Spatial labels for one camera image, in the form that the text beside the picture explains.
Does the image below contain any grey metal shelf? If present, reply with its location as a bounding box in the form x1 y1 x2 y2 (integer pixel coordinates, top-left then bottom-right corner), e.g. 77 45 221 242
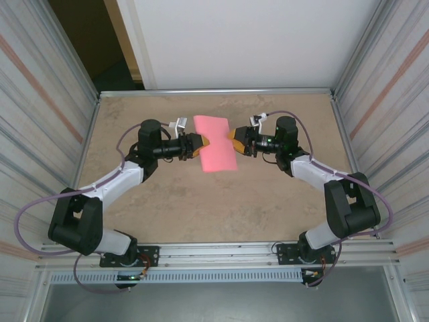
40 283 402 322

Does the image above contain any long aluminium mounting rail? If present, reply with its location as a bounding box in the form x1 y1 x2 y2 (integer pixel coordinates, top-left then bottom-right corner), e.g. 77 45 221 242
35 238 402 272

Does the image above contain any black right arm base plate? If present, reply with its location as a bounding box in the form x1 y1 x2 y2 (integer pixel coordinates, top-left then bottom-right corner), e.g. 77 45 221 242
275 241 337 266

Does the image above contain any aluminium table edge bar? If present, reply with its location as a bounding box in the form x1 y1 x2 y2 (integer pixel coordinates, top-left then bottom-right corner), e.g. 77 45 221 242
98 87 337 99

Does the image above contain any aluminium frame post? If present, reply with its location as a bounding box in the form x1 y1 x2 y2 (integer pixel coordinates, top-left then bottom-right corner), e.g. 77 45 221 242
32 0 101 98
330 0 400 98

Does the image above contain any white door frame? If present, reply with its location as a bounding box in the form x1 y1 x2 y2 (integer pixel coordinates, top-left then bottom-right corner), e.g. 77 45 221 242
103 0 158 91

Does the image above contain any pink paper sheet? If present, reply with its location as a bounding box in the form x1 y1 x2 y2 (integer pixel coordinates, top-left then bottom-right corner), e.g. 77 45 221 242
193 115 239 174

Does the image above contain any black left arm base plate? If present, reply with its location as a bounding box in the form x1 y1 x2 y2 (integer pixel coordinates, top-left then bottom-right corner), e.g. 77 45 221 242
99 246 160 268

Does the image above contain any grey slotted cable duct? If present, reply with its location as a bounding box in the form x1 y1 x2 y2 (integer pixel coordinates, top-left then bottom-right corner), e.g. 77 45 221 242
48 270 304 285

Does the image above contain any aluminium table side bar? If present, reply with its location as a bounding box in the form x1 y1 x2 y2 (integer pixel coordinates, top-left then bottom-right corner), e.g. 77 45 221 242
59 96 101 244
330 96 379 239

